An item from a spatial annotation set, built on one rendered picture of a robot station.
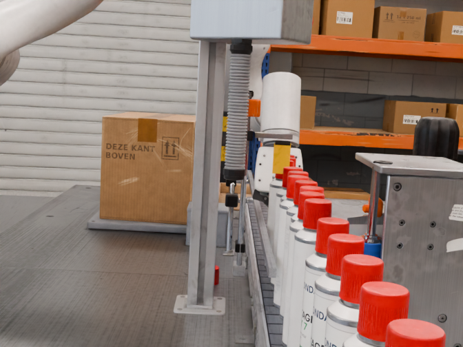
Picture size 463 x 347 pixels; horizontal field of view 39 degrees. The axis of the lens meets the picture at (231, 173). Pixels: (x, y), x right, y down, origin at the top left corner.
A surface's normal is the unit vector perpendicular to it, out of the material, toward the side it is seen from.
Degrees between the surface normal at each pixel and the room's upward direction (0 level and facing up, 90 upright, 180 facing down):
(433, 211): 90
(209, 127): 90
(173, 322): 0
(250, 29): 90
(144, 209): 90
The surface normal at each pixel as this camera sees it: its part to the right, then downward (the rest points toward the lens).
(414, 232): 0.00, 0.14
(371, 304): -0.66, 0.07
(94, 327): 0.05, -0.99
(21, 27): 0.46, 0.11
